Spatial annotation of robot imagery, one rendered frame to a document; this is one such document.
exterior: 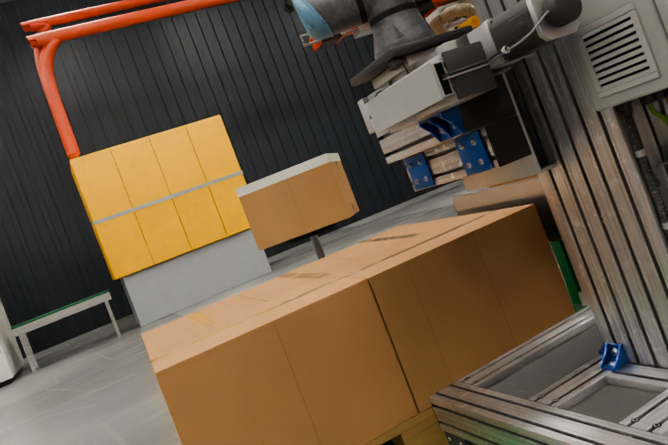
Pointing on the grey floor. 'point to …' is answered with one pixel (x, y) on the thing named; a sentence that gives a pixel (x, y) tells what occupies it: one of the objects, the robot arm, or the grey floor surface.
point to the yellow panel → (170, 217)
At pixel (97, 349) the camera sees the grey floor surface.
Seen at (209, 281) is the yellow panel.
